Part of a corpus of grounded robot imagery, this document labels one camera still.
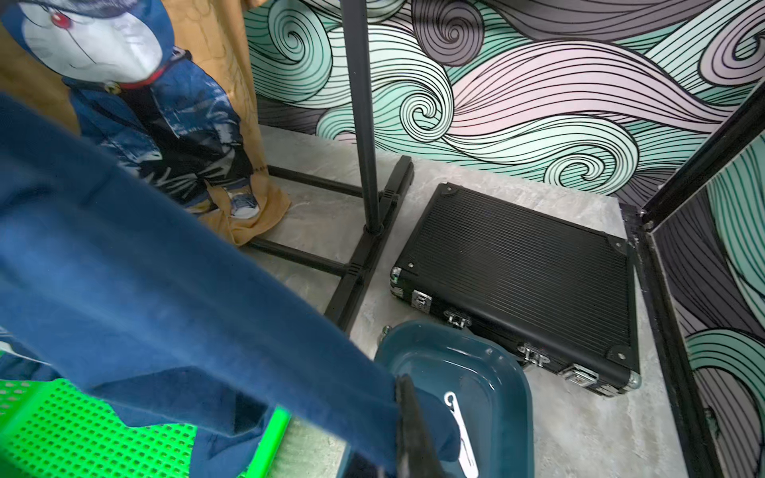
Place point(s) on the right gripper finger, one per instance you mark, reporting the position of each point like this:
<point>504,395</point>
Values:
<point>415,430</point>

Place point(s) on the white clothespin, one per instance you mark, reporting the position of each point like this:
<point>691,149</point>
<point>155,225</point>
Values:
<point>466,458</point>

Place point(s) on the navy Mickey print t-shirt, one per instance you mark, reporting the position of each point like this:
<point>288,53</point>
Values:
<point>109,284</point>

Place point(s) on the tan cartoon print t-shirt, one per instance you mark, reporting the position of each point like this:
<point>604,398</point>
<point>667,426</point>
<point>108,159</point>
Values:
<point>164,87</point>

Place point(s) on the teal plastic tray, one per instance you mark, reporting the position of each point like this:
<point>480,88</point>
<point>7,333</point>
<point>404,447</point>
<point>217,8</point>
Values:
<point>491,388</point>

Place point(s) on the black ribbed case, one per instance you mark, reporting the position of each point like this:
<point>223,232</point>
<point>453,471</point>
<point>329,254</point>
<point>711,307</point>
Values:
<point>553,293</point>

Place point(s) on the green plastic basket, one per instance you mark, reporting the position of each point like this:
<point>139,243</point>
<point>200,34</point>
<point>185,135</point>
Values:
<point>50,429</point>

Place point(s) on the black clothes rack frame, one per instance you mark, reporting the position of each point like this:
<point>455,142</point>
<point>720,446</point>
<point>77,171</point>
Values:
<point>381,207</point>

